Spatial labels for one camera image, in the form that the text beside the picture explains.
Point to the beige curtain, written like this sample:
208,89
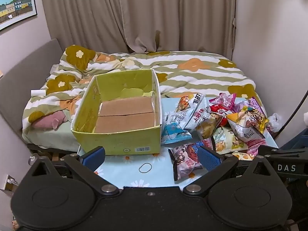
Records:
120,14

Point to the purple snack packet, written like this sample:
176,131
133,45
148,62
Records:
241,104

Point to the red snack packet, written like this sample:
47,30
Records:
216,110

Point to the white blue orange snack packet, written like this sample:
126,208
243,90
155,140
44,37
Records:
193,112

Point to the dark blue cloth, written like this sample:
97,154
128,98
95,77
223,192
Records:
297,138

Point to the green cardboard box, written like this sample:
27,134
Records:
125,115

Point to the white potato chip packet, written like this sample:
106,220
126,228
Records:
208,126

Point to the yellow snack packet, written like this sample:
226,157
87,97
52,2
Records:
245,125

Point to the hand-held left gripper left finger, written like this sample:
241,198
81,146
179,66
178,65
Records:
92,159

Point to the light blue floral tablecloth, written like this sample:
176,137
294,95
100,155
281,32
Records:
134,164

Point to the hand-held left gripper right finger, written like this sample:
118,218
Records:
209,159

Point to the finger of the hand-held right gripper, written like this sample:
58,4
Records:
266,149

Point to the black rubber band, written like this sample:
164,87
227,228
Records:
139,168

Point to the light blue silver snack packet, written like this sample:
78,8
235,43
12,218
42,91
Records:
172,128

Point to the green white snack packet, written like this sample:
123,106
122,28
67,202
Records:
227,142

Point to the wall poster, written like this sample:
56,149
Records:
15,3

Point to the pink checked snack packet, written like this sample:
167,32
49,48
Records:
253,145

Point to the white plastic bag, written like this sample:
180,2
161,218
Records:
275,122

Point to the grey bed headboard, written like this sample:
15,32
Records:
26,69

